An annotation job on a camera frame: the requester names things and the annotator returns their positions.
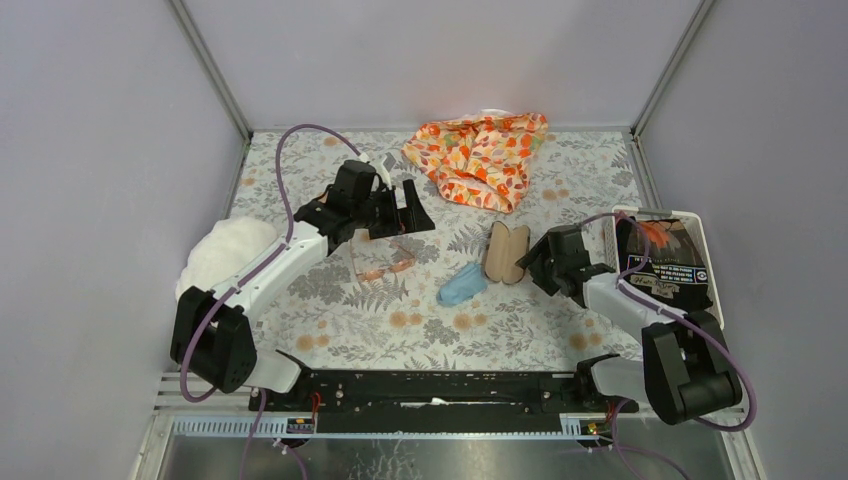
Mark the plaid glasses case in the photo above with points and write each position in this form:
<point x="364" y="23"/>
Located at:
<point x="506" y="247"/>

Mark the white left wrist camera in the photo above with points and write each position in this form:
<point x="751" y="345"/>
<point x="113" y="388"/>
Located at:
<point x="382" y="172"/>

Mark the dark clothing in basket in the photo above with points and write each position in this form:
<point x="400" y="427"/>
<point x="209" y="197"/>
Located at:
<point x="661" y="260"/>

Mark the white perforated plastic basket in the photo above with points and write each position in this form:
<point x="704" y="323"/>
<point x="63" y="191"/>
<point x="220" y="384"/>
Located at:
<point x="693" y="224"/>

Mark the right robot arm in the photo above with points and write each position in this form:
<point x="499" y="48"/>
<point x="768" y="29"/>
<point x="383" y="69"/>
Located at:
<point x="685" y="371"/>

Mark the orange floral fabric pouch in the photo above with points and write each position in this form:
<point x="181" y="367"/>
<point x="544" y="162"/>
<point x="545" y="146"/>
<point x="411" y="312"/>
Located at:
<point x="481" y="160"/>

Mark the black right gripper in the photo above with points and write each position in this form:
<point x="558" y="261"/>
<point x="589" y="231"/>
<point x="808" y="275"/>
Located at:
<point x="536" y="267"/>

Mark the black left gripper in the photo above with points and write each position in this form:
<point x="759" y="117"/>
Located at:
<point x="407" y="220"/>

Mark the clear pink sunglasses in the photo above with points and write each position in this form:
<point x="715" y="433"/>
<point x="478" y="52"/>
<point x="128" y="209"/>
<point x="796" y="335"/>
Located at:
<point x="381" y="257"/>

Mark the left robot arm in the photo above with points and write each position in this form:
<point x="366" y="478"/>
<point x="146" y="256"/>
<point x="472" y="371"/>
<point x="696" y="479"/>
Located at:
<point x="212" y="336"/>

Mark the white towel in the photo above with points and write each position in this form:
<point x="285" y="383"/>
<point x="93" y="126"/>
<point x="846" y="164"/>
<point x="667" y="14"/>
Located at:
<point x="231" y="245"/>

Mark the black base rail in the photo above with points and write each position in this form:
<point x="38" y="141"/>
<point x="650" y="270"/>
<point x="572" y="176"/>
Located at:
<point x="431" y="402"/>

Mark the light blue cleaning cloth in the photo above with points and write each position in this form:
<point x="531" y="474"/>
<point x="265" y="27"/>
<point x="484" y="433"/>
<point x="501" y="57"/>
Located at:
<point x="464" y="285"/>

